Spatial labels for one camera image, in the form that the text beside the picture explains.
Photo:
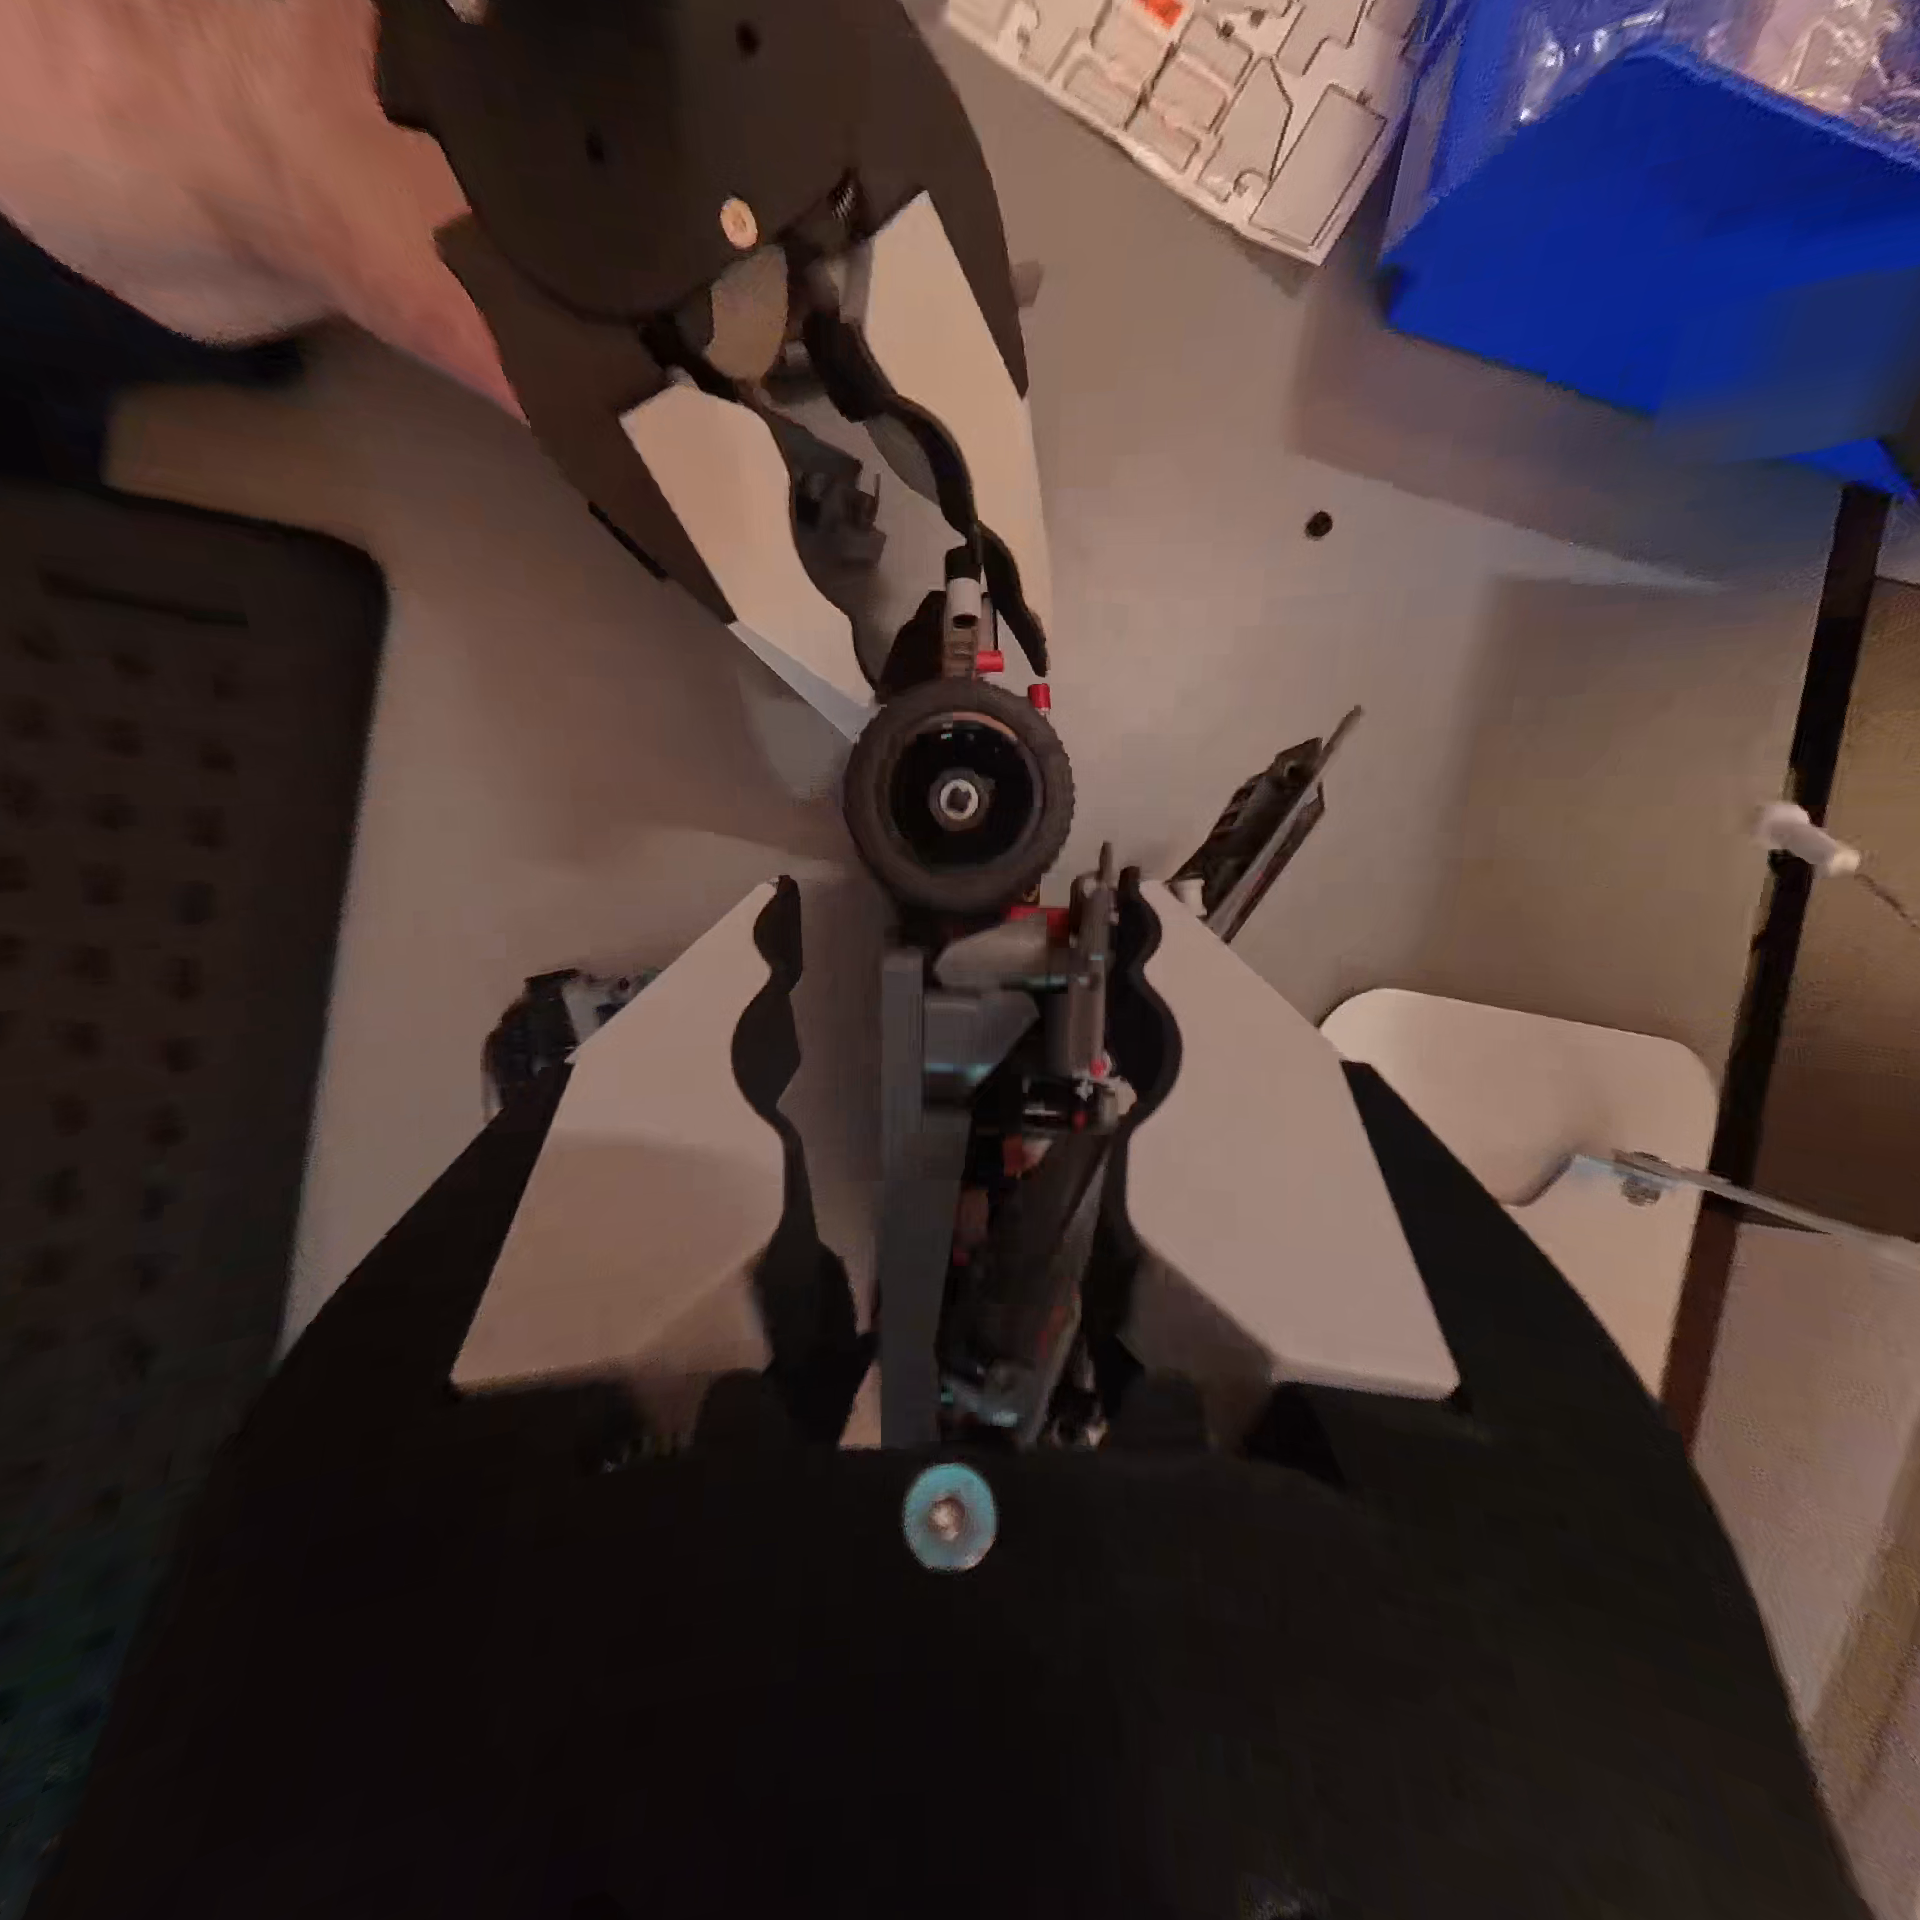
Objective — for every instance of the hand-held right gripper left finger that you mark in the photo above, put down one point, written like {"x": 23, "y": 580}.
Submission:
{"x": 630, "y": 1201}

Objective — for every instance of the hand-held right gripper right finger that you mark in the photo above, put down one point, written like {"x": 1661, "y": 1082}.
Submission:
{"x": 1290, "y": 1201}

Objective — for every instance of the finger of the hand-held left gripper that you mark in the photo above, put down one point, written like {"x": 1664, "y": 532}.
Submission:
{"x": 990, "y": 404}
{"x": 704, "y": 495}

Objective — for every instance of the white metal book stand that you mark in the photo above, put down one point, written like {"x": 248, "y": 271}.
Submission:
{"x": 1530, "y": 1080}

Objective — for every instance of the lego car model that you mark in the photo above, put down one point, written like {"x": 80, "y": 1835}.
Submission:
{"x": 961, "y": 794}

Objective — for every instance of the person's left forearm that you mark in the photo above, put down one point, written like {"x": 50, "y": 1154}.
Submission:
{"x": 44, "y": 375}

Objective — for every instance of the person's left hand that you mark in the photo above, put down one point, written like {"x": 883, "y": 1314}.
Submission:
{"x": 181, "y": 148}

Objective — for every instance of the white sticker sheet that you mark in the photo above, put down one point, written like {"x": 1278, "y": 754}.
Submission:
{"x": 1201, "y": 102}

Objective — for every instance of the black perforated pad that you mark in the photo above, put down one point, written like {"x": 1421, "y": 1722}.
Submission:
{"x": 164, "y": 974}

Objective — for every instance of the blue bin with white label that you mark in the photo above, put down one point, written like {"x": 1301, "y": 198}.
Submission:
{"x": 1648, "y": 255}

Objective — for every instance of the crumpled clear parts bags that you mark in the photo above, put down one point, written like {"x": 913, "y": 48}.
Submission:
{"x": 1723, "y": 42}

